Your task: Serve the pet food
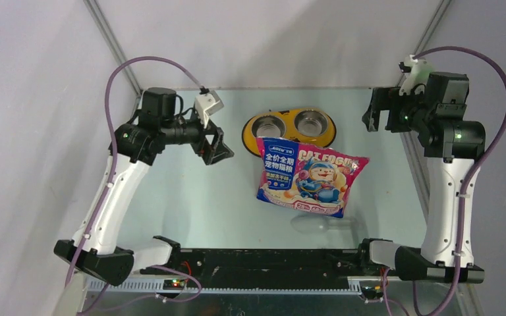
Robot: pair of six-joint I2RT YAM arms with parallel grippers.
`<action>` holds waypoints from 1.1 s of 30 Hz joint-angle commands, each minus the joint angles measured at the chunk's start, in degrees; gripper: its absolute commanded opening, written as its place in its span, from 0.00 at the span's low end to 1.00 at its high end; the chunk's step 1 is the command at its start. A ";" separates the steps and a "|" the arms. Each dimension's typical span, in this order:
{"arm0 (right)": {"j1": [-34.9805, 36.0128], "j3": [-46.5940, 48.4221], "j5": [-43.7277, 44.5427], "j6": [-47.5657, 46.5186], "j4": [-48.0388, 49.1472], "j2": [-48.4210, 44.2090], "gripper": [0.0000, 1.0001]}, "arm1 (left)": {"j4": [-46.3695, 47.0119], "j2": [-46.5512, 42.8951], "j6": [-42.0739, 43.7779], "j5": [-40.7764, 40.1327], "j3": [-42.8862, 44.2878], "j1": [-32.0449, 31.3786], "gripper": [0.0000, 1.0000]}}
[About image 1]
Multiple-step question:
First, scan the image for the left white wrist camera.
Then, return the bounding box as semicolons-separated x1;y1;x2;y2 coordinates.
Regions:
194;88;224;128

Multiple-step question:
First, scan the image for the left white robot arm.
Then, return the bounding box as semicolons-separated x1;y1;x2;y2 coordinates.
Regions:
54;88;234;286

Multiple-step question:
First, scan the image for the clear plastic scoop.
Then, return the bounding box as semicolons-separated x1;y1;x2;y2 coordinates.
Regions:
290;215;357;234

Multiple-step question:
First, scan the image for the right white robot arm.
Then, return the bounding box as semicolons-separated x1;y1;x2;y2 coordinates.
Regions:
356;72;486;284

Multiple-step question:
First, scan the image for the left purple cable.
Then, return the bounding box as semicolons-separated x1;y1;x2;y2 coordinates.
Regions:
64;56;206;315

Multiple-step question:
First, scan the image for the cat food bag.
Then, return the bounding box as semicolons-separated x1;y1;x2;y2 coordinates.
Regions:
256;137;370;219

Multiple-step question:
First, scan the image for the yellow double pet bowl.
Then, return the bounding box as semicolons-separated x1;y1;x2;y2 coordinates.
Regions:
241;107;337;157

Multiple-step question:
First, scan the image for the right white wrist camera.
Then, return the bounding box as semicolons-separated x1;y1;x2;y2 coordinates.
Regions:
399;55;434;96

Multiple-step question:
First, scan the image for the purple cable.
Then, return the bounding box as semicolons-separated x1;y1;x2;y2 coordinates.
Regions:
64;56;206;315
381;45;506;316

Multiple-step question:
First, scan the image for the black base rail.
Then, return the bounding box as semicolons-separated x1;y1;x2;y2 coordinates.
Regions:
165;242;385;290

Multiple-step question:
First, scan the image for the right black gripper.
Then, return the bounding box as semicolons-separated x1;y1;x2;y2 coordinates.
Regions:
362;84;435;133

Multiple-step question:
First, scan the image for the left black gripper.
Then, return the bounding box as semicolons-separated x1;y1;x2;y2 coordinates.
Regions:
161;108;234;164

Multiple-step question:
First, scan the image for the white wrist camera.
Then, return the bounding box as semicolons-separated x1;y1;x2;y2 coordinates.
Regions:
194;88;224;128
399;55;434;96

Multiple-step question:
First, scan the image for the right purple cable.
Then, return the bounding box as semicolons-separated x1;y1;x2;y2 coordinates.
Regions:
381;45;506;316

